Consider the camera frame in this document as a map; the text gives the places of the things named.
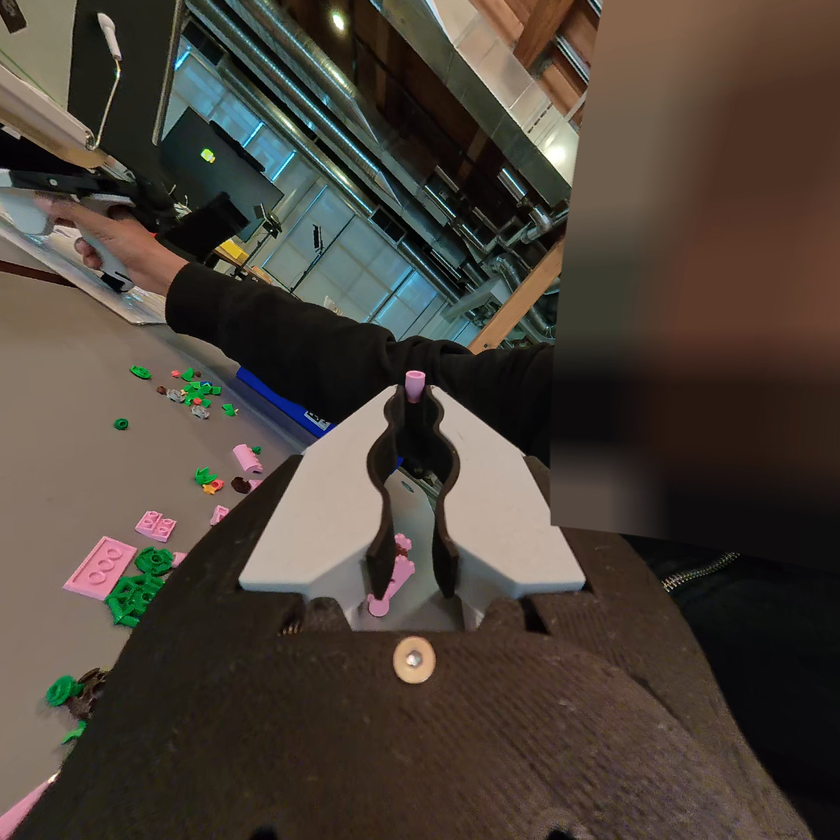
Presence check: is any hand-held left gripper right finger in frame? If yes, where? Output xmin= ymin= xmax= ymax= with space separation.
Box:
xmin=427 ymin=384 xmax=586 ymax=632

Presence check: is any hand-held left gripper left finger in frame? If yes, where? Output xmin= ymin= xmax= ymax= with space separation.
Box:
xmin=238 ymin=384 xmax=403 ymax=632

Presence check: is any person's right forearm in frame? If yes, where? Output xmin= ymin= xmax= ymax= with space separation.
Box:
xmin=164 ymin=262 xmax=555 ymax=463

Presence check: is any person's right hand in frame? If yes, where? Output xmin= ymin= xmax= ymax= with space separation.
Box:
xmin=36 ymin=197 xmax=191 ymax=298

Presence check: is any white projector screen bar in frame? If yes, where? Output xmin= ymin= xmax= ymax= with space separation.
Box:
xmin=0 ymin=12 xmax=126 ymax=153

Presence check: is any pink and brown brick assembly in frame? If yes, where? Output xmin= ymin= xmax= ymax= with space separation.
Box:
xmin=367 ymin=533 xmax=416 ymax=618

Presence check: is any white printed instruction sheet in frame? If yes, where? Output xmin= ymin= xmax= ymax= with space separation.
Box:
xmin=0 ymin=217 xmax=169 ymax=327

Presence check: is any blue plastic bin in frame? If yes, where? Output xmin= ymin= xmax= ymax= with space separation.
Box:
xmin=235 ymin=366 xmax=337 ymax=439

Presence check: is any black monitor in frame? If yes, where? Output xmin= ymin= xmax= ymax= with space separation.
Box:
xmin=160 ymin=108 xmax=284 ymax=242

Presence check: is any black office chair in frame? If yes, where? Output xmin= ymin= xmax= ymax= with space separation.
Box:
xmin=172 ymin=192 xmax=252 ymax=265

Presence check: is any scatter of green toy pieces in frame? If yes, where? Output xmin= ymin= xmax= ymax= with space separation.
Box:
xmin=46 ymin=364 xmax=263 ymax=746

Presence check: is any black light stand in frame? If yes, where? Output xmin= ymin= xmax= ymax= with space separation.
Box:
xmin=287 ymin=223 xmax=327 ymax=298
xmin=252 ymin=203 xmax=284 ymax=266

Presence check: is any scatter of pink toy bricks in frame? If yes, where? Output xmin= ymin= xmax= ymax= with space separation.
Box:
xmin=0 ymin=443 xmax=266 ymax=831

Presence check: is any wooden support beam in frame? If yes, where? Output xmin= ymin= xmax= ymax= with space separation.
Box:
xmin=469 ymin=239 xmax=565 ymax=353

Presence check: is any silver ventilation duct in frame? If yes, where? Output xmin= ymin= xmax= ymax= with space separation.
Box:
xmin=187 ymin=0 xmax=567 ymax=329

